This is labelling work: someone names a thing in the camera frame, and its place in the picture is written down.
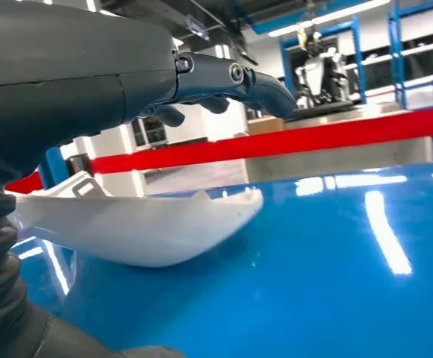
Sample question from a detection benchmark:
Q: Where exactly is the cardboard box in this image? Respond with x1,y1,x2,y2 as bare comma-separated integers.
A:
247,116,285,135

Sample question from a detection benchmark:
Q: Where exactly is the red barrier belt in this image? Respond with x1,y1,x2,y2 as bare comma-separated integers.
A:
5,104,433,195

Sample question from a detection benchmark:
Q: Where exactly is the white and black background robot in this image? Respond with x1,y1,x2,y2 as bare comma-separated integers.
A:
295,29,352,110

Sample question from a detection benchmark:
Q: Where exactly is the ceiling light strip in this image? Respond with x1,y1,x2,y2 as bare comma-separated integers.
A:
267,0,391,38

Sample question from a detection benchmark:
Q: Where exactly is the grey low counter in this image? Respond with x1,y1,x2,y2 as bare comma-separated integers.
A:
244,109,433,183

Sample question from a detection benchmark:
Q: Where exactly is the blue background storage rack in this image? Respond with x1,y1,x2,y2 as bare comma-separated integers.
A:
388,0,433,110
279,17,367,107

